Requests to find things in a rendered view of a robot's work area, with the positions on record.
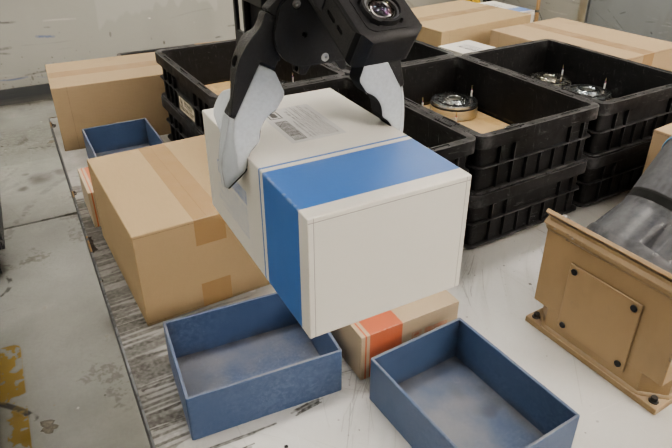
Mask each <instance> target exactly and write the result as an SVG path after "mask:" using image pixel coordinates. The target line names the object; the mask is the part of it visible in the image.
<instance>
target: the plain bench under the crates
mask: <svg viewBox="0 0 672 448"><path fill-rule="evenodd" d="M48 120H49V124H50V128H51V132H52V135H53V138H54V141H55V145H56V148H57V151H58V154H59V157H60V160H61V164H62V167H63V170H64V173H65V176H66V180H67V183H68V186H69V189H70V192H71V196H72V199H73V202H74V205H75V208H76V211H77V215H78V218H79V221H80V224H81V227H82V231H83V234H84V237H85V240H86V243H87V246H88V250H89V253H90V256H91V259H92V262H93V266H94V269H95V272H96V275H97V278H98V281H99V285H100V288H101V291H102V294H103V297H104V301H105V304H106V307H107V310H108V313H109V317H110V320H111V323H112V326H113V329H114V332H115V336H116V339H117V342H118V345H119V348H120V352H121V355H122V358H123V361H124V364H125V367H126V371H127V374H128V377H129V380H130V383H131V387H132V390H133V393H134V396H135V399H136V402H137V406H138V409H139V412H140V415H141V418H142V422H143V425H144V428H145V431H146V434H147V438H148V441H149V444H150V447H151V448H412V447H411V446H410V445H409V444H408V442H407V441H406V440H405V439H404V438H403V437H402V435H401V434H400V433H399V432H398V431H397V430H396V429H395V427H394V426H393V425H392V424H391V423H390V422H389V421H388V419H387V418H386V417H385V416H384V415H383V414H382V413H381V411H380V410H379V409H378V408H377V407H376V406H375V404H374V403H373V402H372V401H371V400H370V398H369V395H370V377H368V378H366V379H363V380H360V379H359V378H358V376H357V375H356V374H355V373H354V371H353V370H352V369H351V367H350V366H349V365H348V364H347V362H346V361H345V360H344V358H343V357H342V389H341V390H340V391H337V392H335V393H332V394H329V395H326V396H323V397H320V398H317V399H314V400H311V401H308V402H305V403H302V404H299V405H297V406H294V407H291V408H288V409H285V410H282V411H279V412H276V413H273V414H270V415H267V416H264V417H261V418H259V419H256V420H253V421H250V422H247V423H244V424H241V425H238V426H235V427H232V428H229V429H226V430H223V431H220V432H218V433H215V434H212V435H209V436H206V437H203V438H200V439H197V440H192V438H191V435H190V431H189V428H188V424H187V421H186V417H185V414H184V411H183V407H182V404H181V400H180V397H179V393H178V390H177V386H176V383H175V379H174V376H173V372H172V369H171V365H170V362H169V356H168V350H167V345H166V339H165V333H164V328H163V322H165V321H169V320H173V319H177V318H180V317H184V316H188V315H192V314H195V313H199V312H203V311H207V310H210V309H214V308H218V307H222V306H225V305H229V304H233V303H237V302H240V301H244V300H248V299H252V298H255V297H259V296H263V295H267V294H270V293H274V292H276V291H275V289H274V288H273V287H272V285H271V284H269V285H266V286H263V287H260V288H257V289H255V290H252V291H249V292H246V293H243V294H240V295H237V296H234V297H231V298H229V299H226V300H223V301H220V302H217V303H214V304H211V305H208V306H205V307H203V308H200V309H197V310H194V311H191V312H188V313H185V314H182V315H179V316H177V317H174V318H171V319H168V320H165V321H162V322H159V323H156V324H153V325H151V326H148V325H147V323H146V321H145V319H144V317H143V315H142V313H141V311H140V309H139V307H138V305H137V303H136V301H135V299H134V297H133V295H132V293H131V291H130V289H129V287H128V285H127V283H126V281H125V279H124V277H123V275H122V273H121V271H120V269H119V267H118V265H117V263H116V261H115V258H114V256H113V254H112V252H111V250H110V248H109V246H108V244H107V242H106V240H105V238H104V236H103V233H102V228H101V226H100V227H95V226H94V223H93V221H92V218H91V216H90V213H89V211H88V208H87V206H86V203H85V200H84V196H83V192H82V187H81V183H80V178H79V174H78V170H77V169H80V168H85V167H88V164H87V159H89V158H88V156H87V152H86V148H83V149H77V150H71V151H65V149H64V144H63V140H62V136H61V132H60V128H59V123H58V119H57V117H51V118H48ZM629 192H630V190H628V191H625V192H623V193H620V194H617V195H615V196H612V197H609V198H607V199H604V200H602V201H599V202H596V203H594V204H591V205H588V206H584V207H577V206H576V210H575V211H572V212H570V213H567V214H565V215H567V216H568V217H570V218H571V219H570V220H572V221H574V222H576V223H577V224H579V225H581V226H583V227H585V228H586V227H587V226H588V225H589V224H590V223H592V222H595V221H596V220H598V219H599V218H600V217H601V216H603V215H604V214H605V213H607V212H608V211H609V210H611V209H612V208H613V207H615V206H616V205H618V204H619V203H620V202H622V201H623V199H624V198H625V197H626V196H627V194H628V193H629ZM547 231H548V229H547V227H546V223H545V222H543V223H541V224H538V225H535V226H533V227H530V228H527V229H525V230H522V231H519V232H517V233H514V234H511V235H509V236H506V237H503V238H501V239H498V240H495V241H493V242H490V243H487V244H485V245H482V246H480V247H477V248H474V249H466V248H463V252H462V260H461V268H460V277H459V285H458V286H455V287H452V288H449V289H447V291H448V292H449V293H450V294H452V295H453V296H454V297H455V298H456V299H457V300H459V307H458V316H457V318H462V319H463V320H464V321H465V322H466V323H468V324H469V325H470V326H471V327H473V328H474V329H475V330H476V331H477V332H479V333H480V334H481V335H482V336H484V337H485V338H486V339H487V340H489V341H490V342H491V343H492V344H493V345H495V346H496V347H497V348H498V349H500V350H501V351H502V352H503V353H505V354H506V355H507V356H508V357H509V358H511V359H512V360H513V361H514V362H516V363H517V364H518V365H519V366H521V367H522V368H523V369H524V370H525V371H527V372H528V373H529V374H530V375H532V376H533V377H534V378H535V379H537V380H538V381H539V382H540V383H541V384H543V385H544V386H545V387H546V388H548V389H549V390H550V391H551V392H553V393H554V394H555V395H556V396H557V397H559V398H560V399H561V400H562V401H564V402H565V403H566V404H567V405H569V406H570V407H571V408H572V409H573V410H575V411H576V412H577V413H578V414H579V415H580V418H579V421H578V425H577V429H576V432H575V436H574V440H573V443H572V447H571V448H672V404H670V405H669V406H668V407H666V408H665V409H663V410H662V411H660V412H659V413H657V414H656V415H653V414H651V413H650V412H649V411H647V410H646V409H645V408H643V407H642V406H641V405H639V404H638V403H636V402H635V401H634V400H632V399H631V398H630V397H628V396H627V395H626V394H624V393H623V392H622V391H620V390H619V389H617V388H616V387H615V386H613V385H612V384H611V383H609V382H608V381H607V380H605V379H604V378H603V377H601V376H600V375H599V374H597V373H596V372H594V371H593V370H592V369H590V368H589V367H588V366H586V365H585V364H584V363H582V362H581V361H580V360H578V359H577V358H575V357H574V356H573V355H571V354H570V353H569V352H567V351H566V350H565V349H563V348H562V347H561V346H559V345H558V344H557V343H555V342H554V341H552V340H551V339H550V338H548V337H547V336H546V335H544V334H543V333H542V332H540V331H539V330H538V329H536V328H535V327H533V326H532V325H531V324H529V323H528V322H527V321H525V318H526V315H528V314H530V313H532V312H534V311H536V310H539V309H541V308H543V306H544V305H543V304H542V303H540V302H539V301H537V300H536V299H535V298H534V297H535V292H536V287H537V282H538V277H539V272H540V267H541V262H542V257H543V251H544V246H545V241H546V236H547Z"/></svg>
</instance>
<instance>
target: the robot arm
mask: <svg viewBox="0 0 672 448"><path fill-rule="evenodd" d="M233 10H234V22H235V34H236V44H237V45H236V48H235V50H234V53H233V57H232V62H231V70H230V89H227V90H224V91H222V92H221V93H220V95H219V96H218V98H217V100H216V102H215V105H214V111H213V114H214V118H215V121H216V123H217V126H218V129H219V131H220V139H219V155H218V160H219V170H220V175H221V181H222V185H223V186H224V187H225V188H227V189H230V188H231V187H232V186H233V185H234V184H235V183H236V182H237V181H238V180H239V179H240V178H241V177H242V176H243V175H244V174H245V173H246V171H247V166H248V162H247V157H249V156H250V153H251V151H252V150H253V149H254V148H255V146H256V145H257V144H258V143H259V140H260V133H261V127H262V125H263V123H264V121H265V120H266V118H267V117H268V116H269V115H271V114H272V113H273V112H274V111H276V109H277V108H278V106H279V104H280V103H281V101H282V99H283V97H284V90H283V87H282V85H281V83H280V81H279V79H278V77H277V75H276V72H275V71H274V70H275V69H276V65H277V61H280V58H282V59H284V60H285V61H287V62H288V63H290V64H291V65H292V69H293V71H295V72H296V73H298V74H300V75H305V74H306V73H307V71H308V70H309V68H310V66H311V65H316V64H323V63H329V62H331V63H332V64H333V65H334V66H336V67H338V68H340V69H344V68H346V62H347V64H348V65H349V66H351V70H350V74H349V75H350V78H351V80H352V81H353V83H354V84H355V86H356V87H357V88H358V89H360V90H362V91H363V92H365V93H366V94H367V95H368V96H369V98H370V101H371V108H372V111H373V112H374V113H375V114H376V115H377V116H379V117H380V120H381V121H383V122H384V123H386V124H387V125H389V126H393V127H394V128H396V129H398V130H399V131H401V132H403V127H404V94H403V87H402V86H403V85H404V80H403V73H402V66H401V60H402V59H406V58H407V56H408V54H409V52H410V50H411V48H412V46H413V44H414V42H415V40H416V38H417V36H418V34H419V32H420V30H421V28H422V24H421V23H420V21H419V20H418V18H417V17H416V15H415V14H414V13H413V11H412V10H411V8H410V7H409V5H408V4H407V3H406V1H405V0H242V12H243V25H244V31H242V30H241V29H240V17H239V5H238V0H233ZM586 228H587V229H589V230H591V231H592V232H594V233H596V234H598V235H600V236H602V237H604V238H606V239H607V240H609V241H611V242H613V243H615V244H617V245H619V246H620V247H622V248H624V249H626V250H628V251H630V252H632V253H634V254H635V255H637V256H639V257H641V258H643V259H645V260H647V261H649V262H650V263H652V264H654V265H656V266H658V267H660V268H662V269H663V270H665V271H667V272H669V273H671V274H672V136H671V137H669V138H668V139H667V140H666V141H665V142H664V144H663V145H662V148H661V150H660V151H659V153H658V154H657V155H656V157H655V158H654V159H653V161H652V162H651V163H650V165H649V166H648V168H647V169H646V170H645V172H644V173H643V174H642V176H641V177H640V178H639V180H638V181H637V182H636V184H635V185H634V186H633V188H632V189H631V190H630V192H629V193H628V194H627V196H626V197H625V198H624V199H623V201H622V202H620V203H619V204H618V205H616V206H615V207H613V208H612V209H611V210H609V211H608V212H607V213H605V214H604V215H603V216H601V217H600V218H599V219H598V220H596V221H595V222H592V223H590V224H589V225H588V226H587V227H586Z"/></svg>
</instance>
